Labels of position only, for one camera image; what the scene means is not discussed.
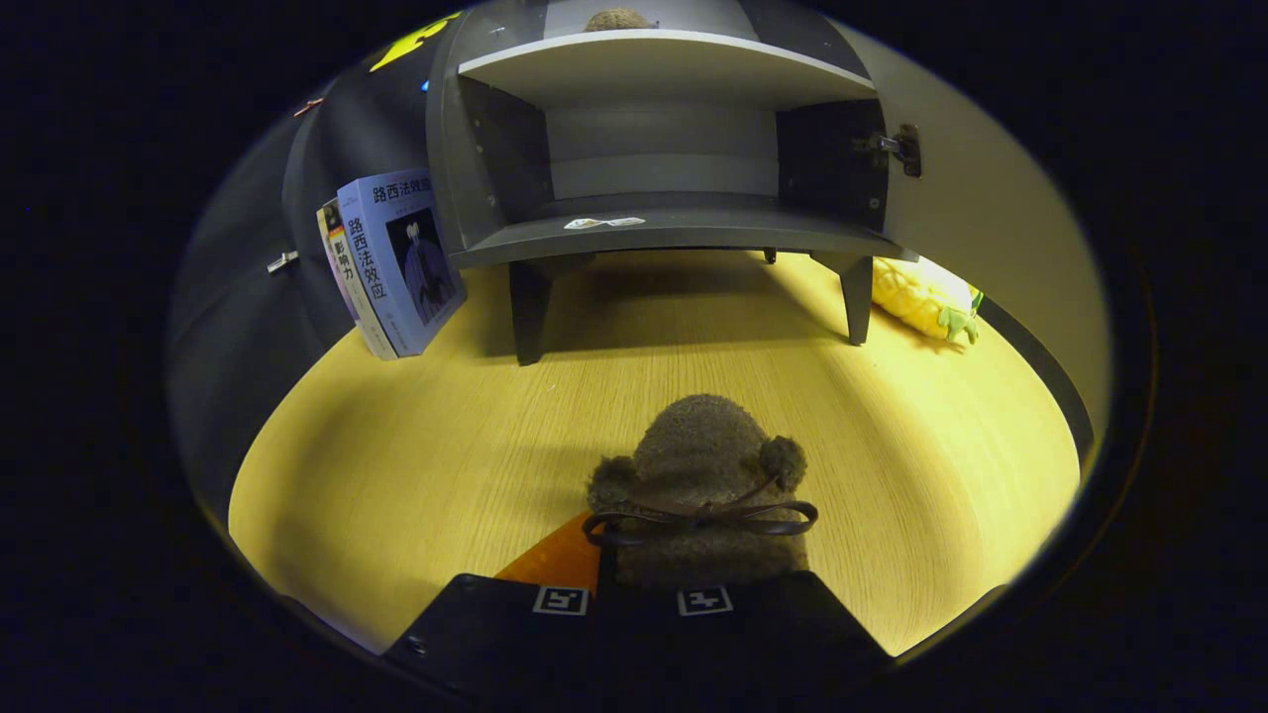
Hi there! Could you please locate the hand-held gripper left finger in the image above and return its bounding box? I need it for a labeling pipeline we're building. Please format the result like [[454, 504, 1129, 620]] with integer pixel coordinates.
[[381, 511, 635, 684]]

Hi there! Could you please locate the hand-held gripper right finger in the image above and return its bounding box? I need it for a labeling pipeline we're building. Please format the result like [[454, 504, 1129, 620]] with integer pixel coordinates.
[[634, 570, 893, 694]]

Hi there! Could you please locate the brown fuzzy shoe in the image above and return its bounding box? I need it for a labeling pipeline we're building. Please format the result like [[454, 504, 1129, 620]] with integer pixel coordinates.
[[584, 8, 657, 33], [582, 394, 820, 595]]

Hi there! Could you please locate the dark grey shoe cabinet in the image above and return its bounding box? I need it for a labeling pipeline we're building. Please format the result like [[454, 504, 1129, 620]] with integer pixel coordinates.
[[426, 0, 917, 367]]

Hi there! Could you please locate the metal cabinet hinge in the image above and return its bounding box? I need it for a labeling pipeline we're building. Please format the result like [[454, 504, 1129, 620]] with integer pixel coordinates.
[[854, 124, 922, 179]]

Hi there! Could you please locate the yellow pineapple plush toy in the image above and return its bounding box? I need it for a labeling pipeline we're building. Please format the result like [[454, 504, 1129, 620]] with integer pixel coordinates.
[[872, 255, 984, 346]]

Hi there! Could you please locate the blue book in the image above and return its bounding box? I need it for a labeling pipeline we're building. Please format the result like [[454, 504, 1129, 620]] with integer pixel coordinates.
[[337, 168, 469, 357]]

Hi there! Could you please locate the black backdrop cloth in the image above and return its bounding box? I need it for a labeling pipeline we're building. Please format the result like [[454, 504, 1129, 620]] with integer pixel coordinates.
[[166, 10, 467, 526]]

